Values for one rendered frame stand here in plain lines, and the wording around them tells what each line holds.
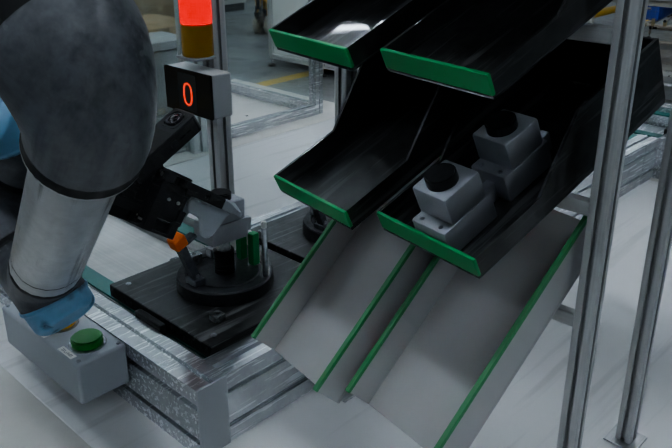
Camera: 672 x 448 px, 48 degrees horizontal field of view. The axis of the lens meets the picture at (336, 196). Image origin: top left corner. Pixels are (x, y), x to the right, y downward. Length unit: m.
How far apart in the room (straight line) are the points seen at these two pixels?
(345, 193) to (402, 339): 0.17
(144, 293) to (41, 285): 0.32
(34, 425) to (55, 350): 0.11
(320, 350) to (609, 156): 0.39
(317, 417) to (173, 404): 0.19
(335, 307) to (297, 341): 0.06
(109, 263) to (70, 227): 0.66
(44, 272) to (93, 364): 0.25
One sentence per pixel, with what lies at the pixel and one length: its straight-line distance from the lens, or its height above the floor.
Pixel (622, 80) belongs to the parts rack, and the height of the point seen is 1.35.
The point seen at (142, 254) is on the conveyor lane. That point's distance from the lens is 1.36.
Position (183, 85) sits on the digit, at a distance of 1.24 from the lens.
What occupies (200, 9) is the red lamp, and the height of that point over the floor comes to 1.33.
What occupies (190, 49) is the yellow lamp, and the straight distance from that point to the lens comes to 1.21.
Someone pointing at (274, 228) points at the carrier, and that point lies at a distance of 1.29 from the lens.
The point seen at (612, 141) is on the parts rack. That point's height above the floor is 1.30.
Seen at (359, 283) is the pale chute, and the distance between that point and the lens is 0.89.
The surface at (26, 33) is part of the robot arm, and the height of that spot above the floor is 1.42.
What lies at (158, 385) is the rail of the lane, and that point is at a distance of 1.00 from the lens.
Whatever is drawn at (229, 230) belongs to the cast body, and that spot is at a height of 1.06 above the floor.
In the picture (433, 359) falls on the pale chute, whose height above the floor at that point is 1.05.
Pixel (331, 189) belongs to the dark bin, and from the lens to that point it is 0.81.
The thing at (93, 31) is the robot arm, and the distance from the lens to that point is 0.53.
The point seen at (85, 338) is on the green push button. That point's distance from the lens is 1.03.
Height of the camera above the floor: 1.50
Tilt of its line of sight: 22 degrees down
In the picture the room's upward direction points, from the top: straight up
